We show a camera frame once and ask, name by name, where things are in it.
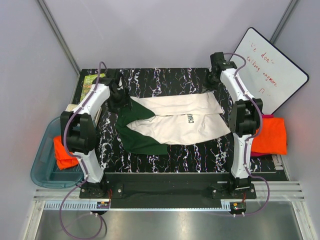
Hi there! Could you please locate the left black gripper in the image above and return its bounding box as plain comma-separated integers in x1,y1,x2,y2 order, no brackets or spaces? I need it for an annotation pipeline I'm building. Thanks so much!
107,87,132,114

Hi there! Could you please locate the white and green t-shirt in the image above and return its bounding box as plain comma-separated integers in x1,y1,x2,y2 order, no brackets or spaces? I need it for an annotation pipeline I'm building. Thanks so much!
115,92,231,155

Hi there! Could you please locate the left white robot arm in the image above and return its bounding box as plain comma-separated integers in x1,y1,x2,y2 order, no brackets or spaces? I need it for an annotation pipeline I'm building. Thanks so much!
60,69,131,198

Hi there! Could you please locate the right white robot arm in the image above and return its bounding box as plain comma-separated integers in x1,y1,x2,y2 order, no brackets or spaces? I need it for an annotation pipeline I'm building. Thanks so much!
203,52,263,199

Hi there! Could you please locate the green treehouse paperback book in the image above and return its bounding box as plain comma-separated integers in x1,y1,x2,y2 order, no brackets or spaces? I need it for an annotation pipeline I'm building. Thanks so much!
80,74,98,102

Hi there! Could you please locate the Brideshead Revisited paperback book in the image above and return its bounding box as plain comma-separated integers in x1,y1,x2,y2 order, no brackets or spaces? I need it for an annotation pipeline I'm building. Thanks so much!
65,104,102,125

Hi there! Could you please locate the white dry-erase board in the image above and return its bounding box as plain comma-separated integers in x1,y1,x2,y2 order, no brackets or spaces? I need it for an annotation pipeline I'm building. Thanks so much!
230,27,310,115

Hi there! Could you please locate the orange t-shirt in bin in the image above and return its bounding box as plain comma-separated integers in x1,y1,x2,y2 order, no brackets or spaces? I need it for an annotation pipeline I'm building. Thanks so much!
53,135,79,170

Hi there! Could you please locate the folded orange t-shirt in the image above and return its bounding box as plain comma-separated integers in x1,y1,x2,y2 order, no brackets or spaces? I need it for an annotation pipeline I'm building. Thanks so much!
251,117,288,155

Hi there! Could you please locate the teal plastic bin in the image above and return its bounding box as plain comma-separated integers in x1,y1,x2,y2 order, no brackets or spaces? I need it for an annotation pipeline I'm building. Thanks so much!
30,117,84,189

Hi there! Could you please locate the aluminium frame rail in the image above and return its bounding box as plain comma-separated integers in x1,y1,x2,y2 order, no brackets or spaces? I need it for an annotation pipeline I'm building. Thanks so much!
33,181,305,212

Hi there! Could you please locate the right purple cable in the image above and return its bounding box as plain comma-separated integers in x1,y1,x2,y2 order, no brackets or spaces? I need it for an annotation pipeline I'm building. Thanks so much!
223,52,270,217

